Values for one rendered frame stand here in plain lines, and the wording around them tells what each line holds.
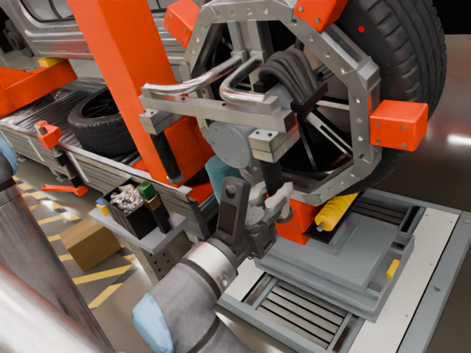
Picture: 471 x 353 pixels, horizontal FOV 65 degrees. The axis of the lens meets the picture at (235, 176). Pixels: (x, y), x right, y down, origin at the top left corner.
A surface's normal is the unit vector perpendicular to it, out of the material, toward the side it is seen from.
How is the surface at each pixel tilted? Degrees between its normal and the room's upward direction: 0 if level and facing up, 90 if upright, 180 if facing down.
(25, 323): 35
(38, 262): 75
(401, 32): 62
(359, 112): 90
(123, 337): 0
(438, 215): 0
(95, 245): 90
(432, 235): 0
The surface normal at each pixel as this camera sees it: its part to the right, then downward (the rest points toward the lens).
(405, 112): -0.25, -0.78
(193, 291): 0.40, -0.35
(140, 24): 0.75, 0.22
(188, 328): 0.26, -0.16
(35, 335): 0.28, -0.56
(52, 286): 0.80, -0.17
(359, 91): -0.62, 0.58
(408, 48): 0.60, -0.09
